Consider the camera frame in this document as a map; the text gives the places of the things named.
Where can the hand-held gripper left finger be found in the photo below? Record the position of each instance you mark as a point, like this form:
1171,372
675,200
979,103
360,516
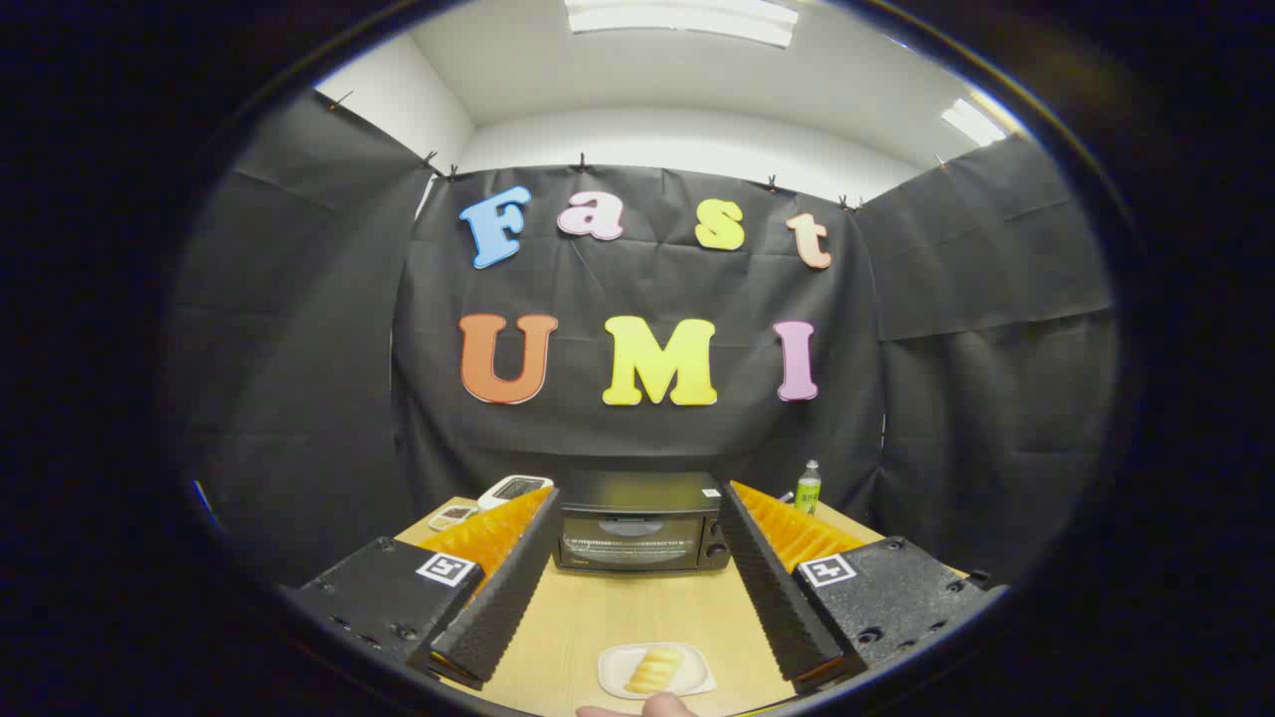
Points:
508,597

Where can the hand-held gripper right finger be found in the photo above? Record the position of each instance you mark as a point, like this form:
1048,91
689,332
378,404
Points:
767,588

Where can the golden bread roll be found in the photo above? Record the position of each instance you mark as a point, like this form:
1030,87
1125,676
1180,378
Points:
654,670

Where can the black toaster oven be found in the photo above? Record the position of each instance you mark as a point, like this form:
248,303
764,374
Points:
637,493

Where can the white pop-up toaster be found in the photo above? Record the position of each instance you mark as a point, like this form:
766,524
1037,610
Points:
513,488

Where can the small white object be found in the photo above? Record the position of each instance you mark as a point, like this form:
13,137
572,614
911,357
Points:
453,516

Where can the green label drink bottle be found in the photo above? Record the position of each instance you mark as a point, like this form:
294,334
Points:
808,493

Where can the white plate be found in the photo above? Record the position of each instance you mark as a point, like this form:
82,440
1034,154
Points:
613,665

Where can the black backdrop cloth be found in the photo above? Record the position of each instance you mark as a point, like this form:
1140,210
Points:
647,438

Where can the small ceiling light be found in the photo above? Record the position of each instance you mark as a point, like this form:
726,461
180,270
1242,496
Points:
973,121

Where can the long ceiling light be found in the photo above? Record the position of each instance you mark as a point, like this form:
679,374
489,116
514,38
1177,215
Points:
682,18

